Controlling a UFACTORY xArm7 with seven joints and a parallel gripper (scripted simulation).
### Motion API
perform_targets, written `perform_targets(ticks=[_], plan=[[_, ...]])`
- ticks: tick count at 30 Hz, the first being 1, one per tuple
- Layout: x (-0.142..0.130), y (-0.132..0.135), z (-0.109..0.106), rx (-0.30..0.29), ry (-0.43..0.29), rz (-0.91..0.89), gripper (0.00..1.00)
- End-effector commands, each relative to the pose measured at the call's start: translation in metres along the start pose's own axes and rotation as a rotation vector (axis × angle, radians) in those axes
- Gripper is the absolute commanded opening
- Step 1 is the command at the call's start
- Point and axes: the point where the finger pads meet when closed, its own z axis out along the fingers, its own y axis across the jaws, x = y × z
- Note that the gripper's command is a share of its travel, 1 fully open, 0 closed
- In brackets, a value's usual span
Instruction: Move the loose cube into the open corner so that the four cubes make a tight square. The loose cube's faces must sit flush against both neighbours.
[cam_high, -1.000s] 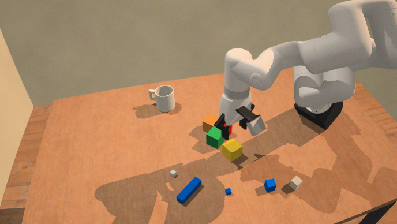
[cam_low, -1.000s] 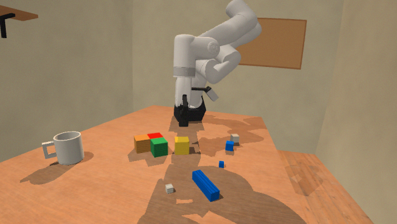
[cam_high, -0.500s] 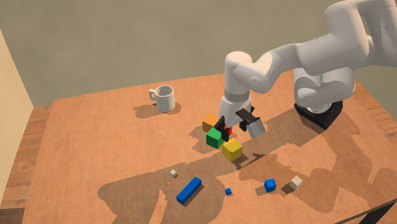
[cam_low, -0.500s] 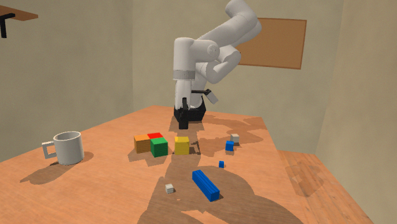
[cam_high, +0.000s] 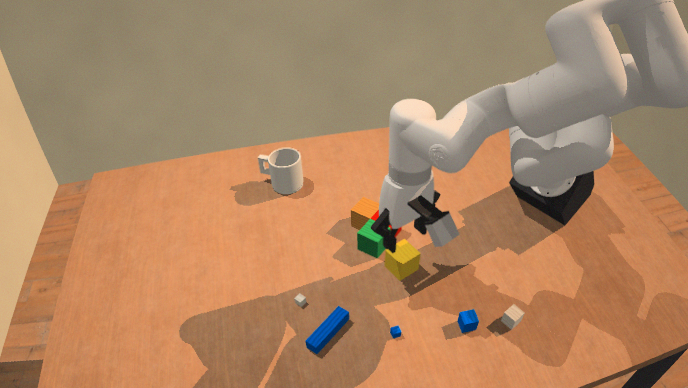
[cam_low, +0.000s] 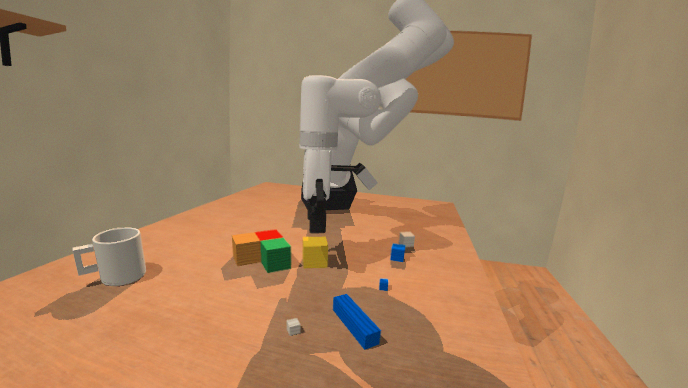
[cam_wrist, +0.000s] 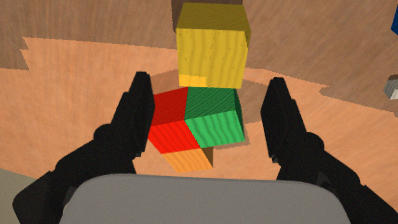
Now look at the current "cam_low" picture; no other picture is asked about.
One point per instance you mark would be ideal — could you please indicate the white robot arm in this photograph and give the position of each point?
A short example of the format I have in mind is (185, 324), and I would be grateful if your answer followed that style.
(357, 92)

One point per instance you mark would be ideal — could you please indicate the yellow cube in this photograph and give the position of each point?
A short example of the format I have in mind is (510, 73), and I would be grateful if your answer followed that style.
(315, 252)

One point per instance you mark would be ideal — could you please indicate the grey mug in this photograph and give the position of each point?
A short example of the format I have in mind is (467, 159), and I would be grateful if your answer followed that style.
(119, 263)

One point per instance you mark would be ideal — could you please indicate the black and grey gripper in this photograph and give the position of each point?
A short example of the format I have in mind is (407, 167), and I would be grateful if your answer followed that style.
(317, 178)

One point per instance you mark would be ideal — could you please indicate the green cube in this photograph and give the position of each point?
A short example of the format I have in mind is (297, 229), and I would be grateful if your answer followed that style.
(275, 254)

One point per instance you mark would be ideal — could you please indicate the red cube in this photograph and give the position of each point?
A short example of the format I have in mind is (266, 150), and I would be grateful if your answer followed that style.
(266, 235)

